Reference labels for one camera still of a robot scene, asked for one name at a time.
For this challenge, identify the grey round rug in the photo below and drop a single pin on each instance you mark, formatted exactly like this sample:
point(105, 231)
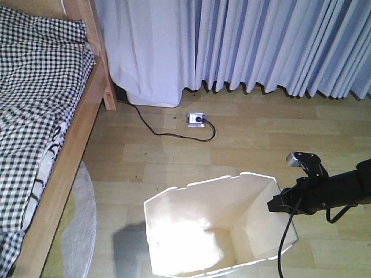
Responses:
point(71, 252)

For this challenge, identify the wooden bed frame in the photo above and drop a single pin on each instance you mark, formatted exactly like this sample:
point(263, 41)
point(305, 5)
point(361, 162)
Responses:
point(98, 90)

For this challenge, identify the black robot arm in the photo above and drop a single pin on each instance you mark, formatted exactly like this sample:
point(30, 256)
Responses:
point(351, 188)

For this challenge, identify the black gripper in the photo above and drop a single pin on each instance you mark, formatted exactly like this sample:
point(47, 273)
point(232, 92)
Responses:
point(308, 196)

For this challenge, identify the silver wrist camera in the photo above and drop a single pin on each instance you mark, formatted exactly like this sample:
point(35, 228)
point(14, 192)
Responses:
point(299, 159)

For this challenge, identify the grey pleated curtain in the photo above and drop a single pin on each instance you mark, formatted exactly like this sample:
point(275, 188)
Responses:
point(305, 47)

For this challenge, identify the silver floor power outlet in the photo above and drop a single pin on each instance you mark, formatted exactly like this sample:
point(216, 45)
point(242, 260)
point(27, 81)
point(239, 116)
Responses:
point(196, 119)

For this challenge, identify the white curtain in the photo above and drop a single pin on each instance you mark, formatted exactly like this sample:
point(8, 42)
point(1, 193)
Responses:
point(151, 49)

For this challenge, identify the black white checkered bedding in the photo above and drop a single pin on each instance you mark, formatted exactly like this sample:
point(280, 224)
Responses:
point(45, 65)

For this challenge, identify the white paper trash bin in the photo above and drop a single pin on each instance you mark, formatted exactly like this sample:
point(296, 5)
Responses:
point(214, 227)

